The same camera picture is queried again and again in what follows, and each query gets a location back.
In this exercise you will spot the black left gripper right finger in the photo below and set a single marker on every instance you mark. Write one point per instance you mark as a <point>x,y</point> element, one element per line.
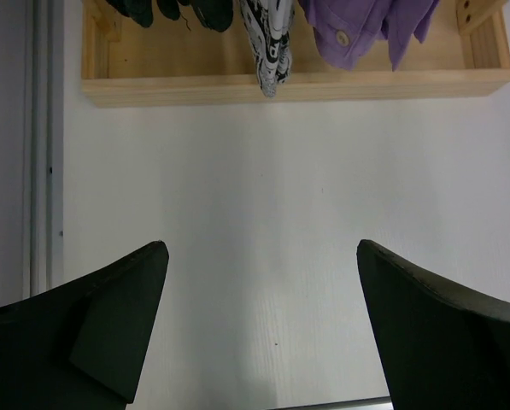
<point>441,344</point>

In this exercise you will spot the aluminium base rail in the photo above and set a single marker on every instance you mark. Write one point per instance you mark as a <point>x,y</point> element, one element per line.
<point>378,403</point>

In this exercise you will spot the black trousers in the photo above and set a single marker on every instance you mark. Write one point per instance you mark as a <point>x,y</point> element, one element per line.
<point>215,15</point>

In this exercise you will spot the purple shirt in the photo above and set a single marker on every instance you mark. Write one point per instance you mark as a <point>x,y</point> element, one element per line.
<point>345,30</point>

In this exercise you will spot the wooden clothes rack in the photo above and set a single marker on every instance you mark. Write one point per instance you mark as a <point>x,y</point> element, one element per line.
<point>465,54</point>

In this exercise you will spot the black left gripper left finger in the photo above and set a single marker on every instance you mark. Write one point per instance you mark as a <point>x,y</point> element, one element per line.
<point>82,345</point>

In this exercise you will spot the grey wall corner rail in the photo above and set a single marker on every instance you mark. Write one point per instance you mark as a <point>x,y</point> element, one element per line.
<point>43,156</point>

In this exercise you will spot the black white newsprint garment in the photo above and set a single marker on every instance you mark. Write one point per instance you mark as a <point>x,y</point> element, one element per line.
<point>268,24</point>

